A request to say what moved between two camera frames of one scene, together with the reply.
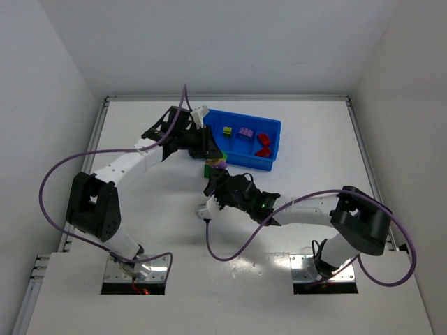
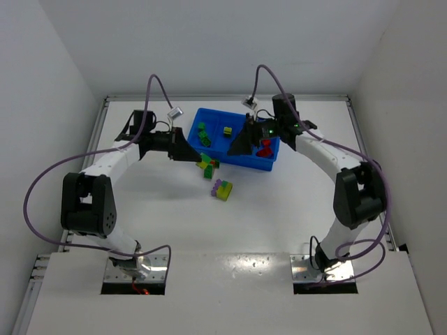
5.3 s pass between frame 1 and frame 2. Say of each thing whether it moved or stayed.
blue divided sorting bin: stayed
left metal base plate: stayed
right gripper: moved
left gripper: moved
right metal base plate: stayed
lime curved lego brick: stayed
